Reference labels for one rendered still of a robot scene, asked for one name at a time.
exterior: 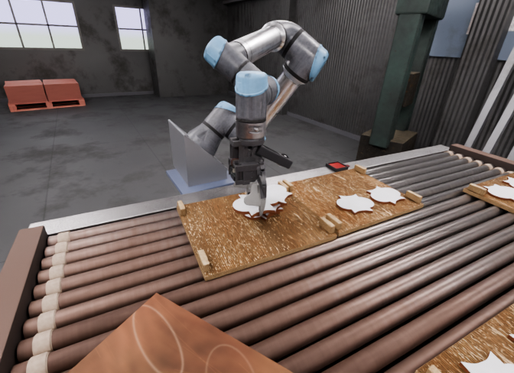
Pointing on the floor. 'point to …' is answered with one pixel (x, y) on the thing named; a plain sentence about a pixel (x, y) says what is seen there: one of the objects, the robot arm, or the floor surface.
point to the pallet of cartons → (34, 94)
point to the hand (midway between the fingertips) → (256, 202)
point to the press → (405, 71)
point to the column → (196, 185)
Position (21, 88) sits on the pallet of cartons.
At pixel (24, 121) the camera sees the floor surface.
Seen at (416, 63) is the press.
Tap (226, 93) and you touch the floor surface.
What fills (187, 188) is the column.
